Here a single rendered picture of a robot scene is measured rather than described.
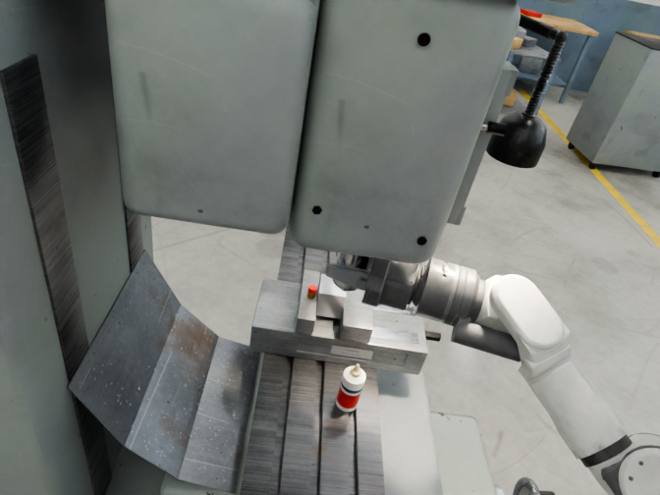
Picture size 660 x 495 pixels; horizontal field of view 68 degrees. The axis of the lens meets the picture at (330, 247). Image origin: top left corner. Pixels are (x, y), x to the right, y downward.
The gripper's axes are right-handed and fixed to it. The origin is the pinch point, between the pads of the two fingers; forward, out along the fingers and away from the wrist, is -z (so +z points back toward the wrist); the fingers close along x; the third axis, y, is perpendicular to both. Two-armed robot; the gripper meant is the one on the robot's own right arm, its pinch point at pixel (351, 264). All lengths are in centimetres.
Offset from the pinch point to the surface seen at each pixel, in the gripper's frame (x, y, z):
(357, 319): -11.3, 20.6, 2.5
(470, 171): -0.9, -18.9, 12.1
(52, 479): 31, 28, -31
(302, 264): -38, 33, -16
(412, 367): -12.2, 29.6, 15.6
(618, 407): -119, 124, 124
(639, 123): -418, 74, 180
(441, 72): 9.2, -32.1, 5.2
